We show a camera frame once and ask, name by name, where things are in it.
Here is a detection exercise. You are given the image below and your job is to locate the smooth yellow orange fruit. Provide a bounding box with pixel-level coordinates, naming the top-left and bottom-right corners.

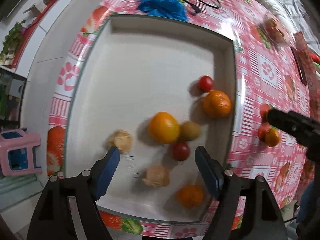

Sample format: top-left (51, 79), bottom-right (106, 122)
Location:
top-left (265, 128), bottom-right (281, 147)

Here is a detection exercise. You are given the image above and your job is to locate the brown kiwi in cluster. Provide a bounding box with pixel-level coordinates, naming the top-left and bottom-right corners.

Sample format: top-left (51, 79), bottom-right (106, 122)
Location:
top-left (180, 121), bottom-right (201, 141)

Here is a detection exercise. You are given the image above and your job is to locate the yellow orange tomato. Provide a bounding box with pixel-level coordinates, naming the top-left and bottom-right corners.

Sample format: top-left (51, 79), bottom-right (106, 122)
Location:
top-left (148, 112), bottom-right (180, 144)

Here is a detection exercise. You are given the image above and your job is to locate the stemmed orange tangerine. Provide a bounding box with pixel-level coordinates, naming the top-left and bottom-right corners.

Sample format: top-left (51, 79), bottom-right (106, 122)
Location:
top-left (202, 90), bottom-right (232, 119)

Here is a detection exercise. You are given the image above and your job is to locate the pink plastic stool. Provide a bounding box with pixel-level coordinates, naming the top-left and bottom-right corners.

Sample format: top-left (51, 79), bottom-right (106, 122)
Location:
top-left (0, 128), bottom-right (42, 177)

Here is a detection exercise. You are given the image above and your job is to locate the red cherry tomato on table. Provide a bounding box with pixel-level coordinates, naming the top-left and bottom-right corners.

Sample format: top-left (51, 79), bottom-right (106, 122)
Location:
top-left (198, 75), bottom-right (214, 93)

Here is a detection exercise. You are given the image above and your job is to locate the white square tray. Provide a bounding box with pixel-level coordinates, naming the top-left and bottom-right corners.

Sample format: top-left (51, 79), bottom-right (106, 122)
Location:
top-left (64, 15), bottom-right (237, 223)

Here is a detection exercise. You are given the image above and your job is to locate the glass fruit bowl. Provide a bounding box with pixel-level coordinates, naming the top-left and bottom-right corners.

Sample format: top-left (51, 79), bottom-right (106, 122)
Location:
top-left (261, 13), bottom-right (291, 45)

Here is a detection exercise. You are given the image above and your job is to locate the green potted plant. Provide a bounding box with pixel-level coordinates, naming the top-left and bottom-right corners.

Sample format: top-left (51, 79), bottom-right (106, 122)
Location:
top-left (1, 20), bottom-right (25, 66)

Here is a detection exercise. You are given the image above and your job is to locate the blue rubber glove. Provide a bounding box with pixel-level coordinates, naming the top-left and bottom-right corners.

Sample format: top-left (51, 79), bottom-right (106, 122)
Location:
top-left (137, 0), bottom-right (188, 22)

